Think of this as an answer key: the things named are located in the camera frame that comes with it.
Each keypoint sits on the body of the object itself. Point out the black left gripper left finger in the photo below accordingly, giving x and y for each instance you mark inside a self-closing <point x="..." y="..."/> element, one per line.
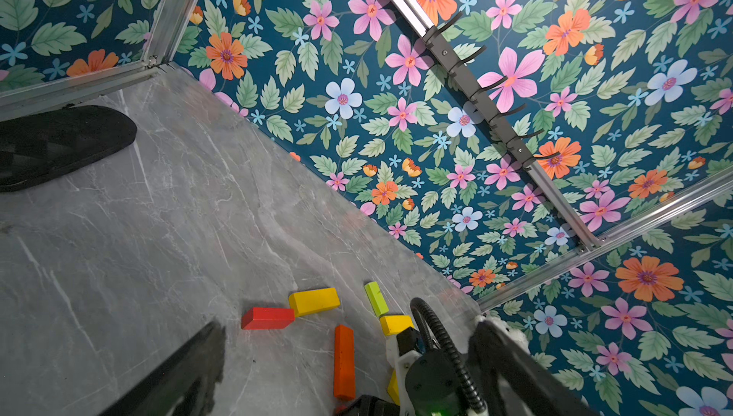
<point x="185" y="383"/>

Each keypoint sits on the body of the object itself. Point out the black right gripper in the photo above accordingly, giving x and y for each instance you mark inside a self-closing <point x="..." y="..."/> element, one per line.
<point x="428" y="383"/>

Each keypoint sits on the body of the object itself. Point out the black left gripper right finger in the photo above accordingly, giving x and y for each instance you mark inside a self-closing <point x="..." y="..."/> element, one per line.
<point x="511" y="382"/>

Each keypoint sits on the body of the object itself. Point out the orange block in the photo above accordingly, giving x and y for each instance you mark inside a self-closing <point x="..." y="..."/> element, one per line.
<point x="344" y="375"/>

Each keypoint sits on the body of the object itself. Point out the red block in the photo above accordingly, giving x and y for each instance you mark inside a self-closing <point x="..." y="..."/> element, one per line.
<point x="261" y="318"/>

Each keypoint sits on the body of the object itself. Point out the white teddy bear blue shirt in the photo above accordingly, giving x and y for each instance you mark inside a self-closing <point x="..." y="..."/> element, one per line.
<point x="516" y="335"/>

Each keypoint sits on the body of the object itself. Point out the yellow block pair left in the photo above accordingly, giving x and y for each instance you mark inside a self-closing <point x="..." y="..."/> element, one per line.
<point x="393" y="388"/>

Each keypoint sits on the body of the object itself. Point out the yellow block upper centre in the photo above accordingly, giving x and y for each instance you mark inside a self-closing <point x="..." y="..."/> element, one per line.
<point x="394" y="324"/>

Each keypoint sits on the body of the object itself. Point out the lime green block upper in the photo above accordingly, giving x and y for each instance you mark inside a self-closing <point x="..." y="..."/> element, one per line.
<point x="377" y="300"/>

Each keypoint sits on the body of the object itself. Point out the yellow block far left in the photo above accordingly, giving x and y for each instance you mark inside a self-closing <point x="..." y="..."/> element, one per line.
<point x="314" y="301"/>

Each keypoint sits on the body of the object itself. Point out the black oval pad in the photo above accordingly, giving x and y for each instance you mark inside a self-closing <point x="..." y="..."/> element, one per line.
<point x="42" y="147"/>

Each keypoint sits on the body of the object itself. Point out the black hook rail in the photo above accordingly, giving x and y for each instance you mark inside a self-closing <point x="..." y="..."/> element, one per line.
<point x="457" y="68"/>

